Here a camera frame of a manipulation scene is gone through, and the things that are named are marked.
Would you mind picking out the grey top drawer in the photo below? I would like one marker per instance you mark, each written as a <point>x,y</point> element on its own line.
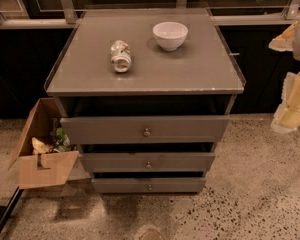
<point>144,129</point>

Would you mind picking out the grey drawer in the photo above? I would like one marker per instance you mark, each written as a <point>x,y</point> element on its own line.
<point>149,185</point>
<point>147,162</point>
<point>144,129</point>

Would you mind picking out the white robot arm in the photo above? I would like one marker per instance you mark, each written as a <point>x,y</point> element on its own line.
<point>287,116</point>

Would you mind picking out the grey middle drawer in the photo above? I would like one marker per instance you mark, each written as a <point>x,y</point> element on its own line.
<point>147,162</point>

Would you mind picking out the grey drawer cabinet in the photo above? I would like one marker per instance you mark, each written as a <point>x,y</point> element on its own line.
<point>200,78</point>

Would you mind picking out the grey bottom drawer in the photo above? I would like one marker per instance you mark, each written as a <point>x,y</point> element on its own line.
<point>149,185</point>

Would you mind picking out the open cardboard box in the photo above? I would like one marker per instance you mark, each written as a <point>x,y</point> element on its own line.
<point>46,168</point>

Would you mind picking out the white ceramic bowl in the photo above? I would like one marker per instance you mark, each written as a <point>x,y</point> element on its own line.
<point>170,35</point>

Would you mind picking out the crushed printed drink can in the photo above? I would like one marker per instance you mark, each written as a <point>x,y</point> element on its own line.
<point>120,56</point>

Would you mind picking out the crumpled trash in box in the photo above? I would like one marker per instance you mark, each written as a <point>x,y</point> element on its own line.
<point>57,142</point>

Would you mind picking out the black metal bar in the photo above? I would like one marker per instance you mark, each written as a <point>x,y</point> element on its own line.
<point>6,210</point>

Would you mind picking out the metal window frame railing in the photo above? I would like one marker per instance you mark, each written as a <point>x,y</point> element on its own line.
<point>31,14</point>

